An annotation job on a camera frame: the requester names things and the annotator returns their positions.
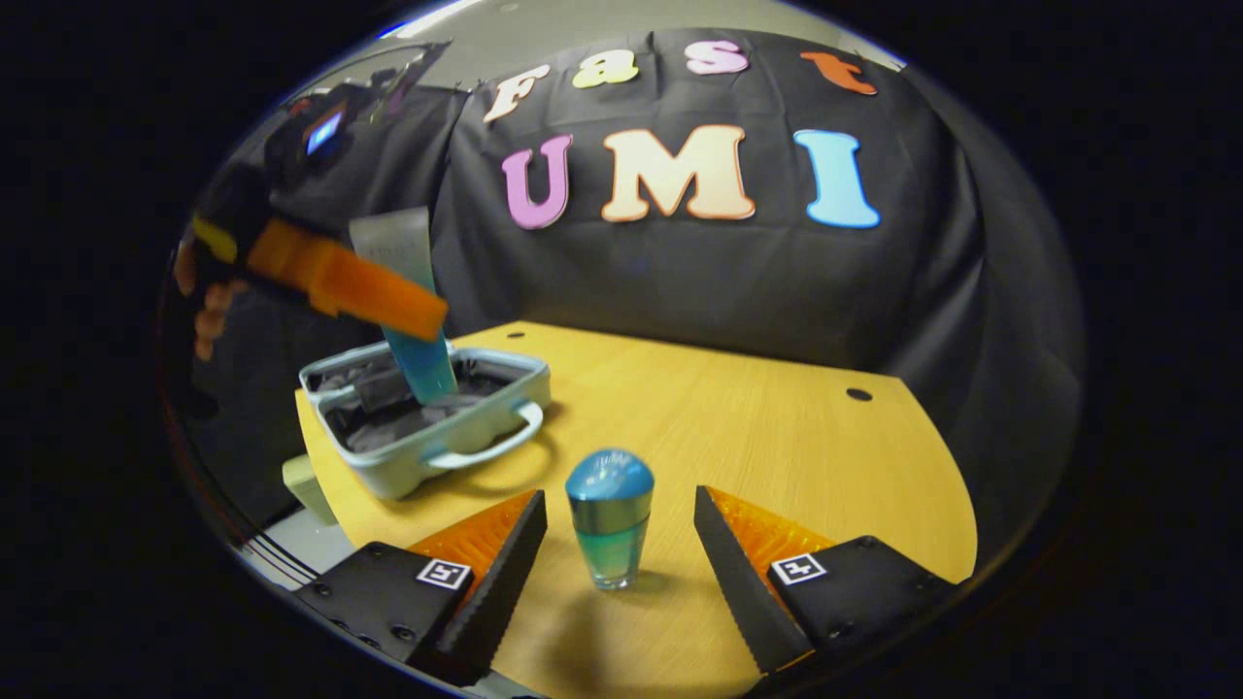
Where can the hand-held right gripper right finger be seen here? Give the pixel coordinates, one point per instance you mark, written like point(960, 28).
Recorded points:
point(738, 592)

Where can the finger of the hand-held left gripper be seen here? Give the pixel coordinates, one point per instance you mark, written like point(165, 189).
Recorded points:
point(350, 282)

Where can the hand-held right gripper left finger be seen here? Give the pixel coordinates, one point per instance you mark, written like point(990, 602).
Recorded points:
point(490, 592)

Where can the blue and grey tube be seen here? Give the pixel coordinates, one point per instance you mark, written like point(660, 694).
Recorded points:
point(427, 369)

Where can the blue cap glass bottle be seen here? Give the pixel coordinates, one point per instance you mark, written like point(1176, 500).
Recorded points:
point(610, 505)

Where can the light blue suitcase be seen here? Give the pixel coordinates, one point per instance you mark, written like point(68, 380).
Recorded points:
point(456, 437)

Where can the long ceiling light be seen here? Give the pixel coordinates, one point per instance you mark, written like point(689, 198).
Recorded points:
point(432, 17)

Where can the pale green box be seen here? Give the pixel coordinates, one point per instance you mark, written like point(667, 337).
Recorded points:
point(309, 485)

